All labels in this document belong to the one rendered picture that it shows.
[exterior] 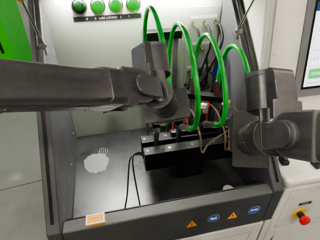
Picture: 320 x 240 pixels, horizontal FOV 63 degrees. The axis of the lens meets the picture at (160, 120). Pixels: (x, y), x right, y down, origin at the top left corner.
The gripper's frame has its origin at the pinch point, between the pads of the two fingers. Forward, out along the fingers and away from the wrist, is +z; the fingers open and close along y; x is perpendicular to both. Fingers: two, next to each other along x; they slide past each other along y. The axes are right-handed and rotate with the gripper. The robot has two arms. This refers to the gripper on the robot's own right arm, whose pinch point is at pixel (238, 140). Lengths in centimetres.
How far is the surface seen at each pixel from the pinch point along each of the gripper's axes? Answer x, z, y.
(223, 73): 1.5, 9.3, 17.7
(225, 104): 0.3, 11.1, 9.8
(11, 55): 190, 210, 92
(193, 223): 7.1, 25.3, -24.6
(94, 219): 34.6, 14.8, -22.0
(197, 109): 8.0, 8.9, 8.0
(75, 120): 56, 53, 9
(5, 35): 189, 195, 108
